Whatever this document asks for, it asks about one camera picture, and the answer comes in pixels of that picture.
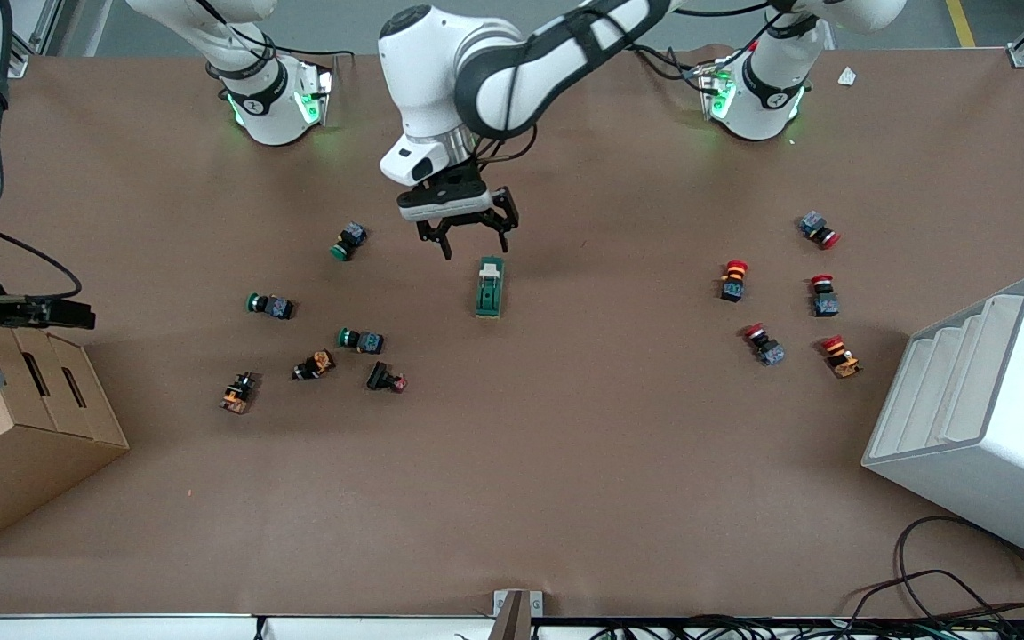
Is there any green load switch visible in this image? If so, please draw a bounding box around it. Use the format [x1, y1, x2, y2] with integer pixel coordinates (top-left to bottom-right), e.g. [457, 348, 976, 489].
[475, 256, 506, 319]

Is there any brown cardboard stepped box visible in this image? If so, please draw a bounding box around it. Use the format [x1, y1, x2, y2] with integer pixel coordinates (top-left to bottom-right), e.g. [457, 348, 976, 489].
[0, 327, 131, 559]

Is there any brown table mat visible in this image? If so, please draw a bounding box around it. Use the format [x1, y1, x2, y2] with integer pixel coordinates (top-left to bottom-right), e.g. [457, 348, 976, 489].
[0, 46, 1024, 619]

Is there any white stepped storage bin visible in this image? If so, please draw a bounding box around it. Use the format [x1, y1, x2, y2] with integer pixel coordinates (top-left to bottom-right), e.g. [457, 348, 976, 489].
[861, 275, 1024, 572]

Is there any green mushroom pushbutton switch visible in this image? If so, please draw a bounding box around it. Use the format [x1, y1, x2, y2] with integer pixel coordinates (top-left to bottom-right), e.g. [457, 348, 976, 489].
[247, 292, 295, 321]
[330, 221, 368, 262]
[338, 327, 386, 355]

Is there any black red button switch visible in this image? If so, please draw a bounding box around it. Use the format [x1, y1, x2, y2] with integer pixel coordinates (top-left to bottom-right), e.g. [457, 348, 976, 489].
[366, 361, 409, 393]

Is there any black selector switch orange body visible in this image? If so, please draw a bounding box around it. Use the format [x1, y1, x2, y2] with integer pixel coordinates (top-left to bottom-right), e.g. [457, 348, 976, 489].
[220, 372, 260, 415]
[292, 351, 337, 381]

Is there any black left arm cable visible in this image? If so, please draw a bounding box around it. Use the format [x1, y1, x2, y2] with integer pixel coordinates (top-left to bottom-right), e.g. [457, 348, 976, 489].
[628, 9, 784, 85]

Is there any red pushbutton switch orange body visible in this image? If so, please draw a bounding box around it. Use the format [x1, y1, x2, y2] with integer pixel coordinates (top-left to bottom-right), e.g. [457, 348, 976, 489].
[820, 334, 862, 380]
[719, 260, 750, 303]

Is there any red pushbutton switch blue body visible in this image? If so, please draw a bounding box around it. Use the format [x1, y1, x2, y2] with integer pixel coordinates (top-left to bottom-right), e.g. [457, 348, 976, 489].
[810, 274, 840, 318]
[798, 211, 842, 250]
[740, 323, 787, 367]

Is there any white table edge rail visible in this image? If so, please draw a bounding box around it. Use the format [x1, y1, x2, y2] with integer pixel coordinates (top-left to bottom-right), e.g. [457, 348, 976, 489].
[0, 613, 500, 640]

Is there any aluminium camera bracket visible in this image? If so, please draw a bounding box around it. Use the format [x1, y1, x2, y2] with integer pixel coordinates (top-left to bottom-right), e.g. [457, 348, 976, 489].
[493, 589, 544, 640]

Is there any black cable bundle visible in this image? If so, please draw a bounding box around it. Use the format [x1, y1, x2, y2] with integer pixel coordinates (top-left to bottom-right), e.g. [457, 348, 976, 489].
[556, 613, 1024, 640]

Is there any black cable loop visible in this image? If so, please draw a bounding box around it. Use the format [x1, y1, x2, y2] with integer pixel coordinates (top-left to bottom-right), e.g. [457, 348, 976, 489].
[850, 516, 1024, 623]

